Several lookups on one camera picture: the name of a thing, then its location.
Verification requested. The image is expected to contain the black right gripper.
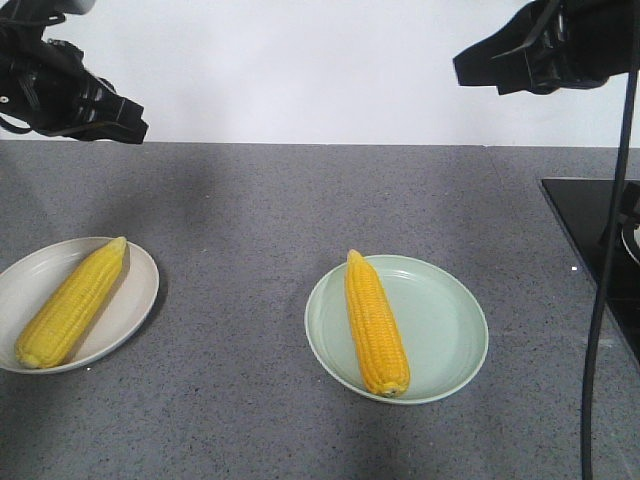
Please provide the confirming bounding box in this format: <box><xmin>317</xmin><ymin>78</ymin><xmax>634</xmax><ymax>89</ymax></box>
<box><xmin>453</xmin><ymin>1</ymin><xmax>639</xmax><ymax>95</ymax></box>

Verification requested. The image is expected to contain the black glass gas stove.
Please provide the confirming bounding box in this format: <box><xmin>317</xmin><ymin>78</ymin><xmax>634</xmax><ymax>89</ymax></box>
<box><xmin>541</xmin><ymin>178</ymin><xmax>639</xmax><ymax>356</ymax></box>

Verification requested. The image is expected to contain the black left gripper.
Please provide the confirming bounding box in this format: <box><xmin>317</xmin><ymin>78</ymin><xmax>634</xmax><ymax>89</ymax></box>
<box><xmin>1</xmin><ymin>40</ymin><xmax>148</xmax><ymax>145</ymax></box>

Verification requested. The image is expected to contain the corn cob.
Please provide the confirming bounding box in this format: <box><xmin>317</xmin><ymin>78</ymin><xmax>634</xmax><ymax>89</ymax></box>
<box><xmin>14</xmin><ymin>237</ymin><xmax>127</xmax><ymax>369</ymax></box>
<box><xmin>344</xmin><ymin>249</ymin><xmax>411</xmax><ymax>398</ymax></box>

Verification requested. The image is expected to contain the black right camera cable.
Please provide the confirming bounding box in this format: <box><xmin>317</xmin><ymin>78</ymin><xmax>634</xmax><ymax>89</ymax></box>
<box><xmin>579</xmin><ymin>0</ymin><xmax>640</xmax><ymax>480</ymax></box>

